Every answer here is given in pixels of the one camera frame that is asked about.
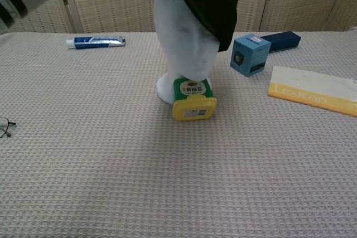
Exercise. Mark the black baseball cap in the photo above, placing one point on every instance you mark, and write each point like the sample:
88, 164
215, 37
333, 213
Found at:
209, 6

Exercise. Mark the thin-framed eyeglasses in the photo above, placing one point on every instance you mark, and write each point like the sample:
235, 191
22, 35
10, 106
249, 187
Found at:
7, 123

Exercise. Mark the blue white toothpaste tube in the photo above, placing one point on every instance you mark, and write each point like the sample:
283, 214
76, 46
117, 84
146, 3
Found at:
92, 42

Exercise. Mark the light blue cardboard box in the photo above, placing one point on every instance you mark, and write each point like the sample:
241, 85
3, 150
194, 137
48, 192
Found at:
251, 54

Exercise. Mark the white foam mannequin head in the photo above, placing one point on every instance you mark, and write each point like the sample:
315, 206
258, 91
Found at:
178, 40

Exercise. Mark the dark blue oblong case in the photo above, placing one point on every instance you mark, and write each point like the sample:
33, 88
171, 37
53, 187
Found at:
284, 40

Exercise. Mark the yellow white Lexicon book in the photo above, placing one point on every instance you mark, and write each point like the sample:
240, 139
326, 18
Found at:
312, 87

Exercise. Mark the green box with yellow lid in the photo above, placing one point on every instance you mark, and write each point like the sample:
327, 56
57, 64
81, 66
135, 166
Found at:
195, 108

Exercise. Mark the beige woven folding screen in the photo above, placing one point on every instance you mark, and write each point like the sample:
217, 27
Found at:
111, 6

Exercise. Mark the woven checked tablecloth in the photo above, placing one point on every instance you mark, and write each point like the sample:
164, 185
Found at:
178, 179

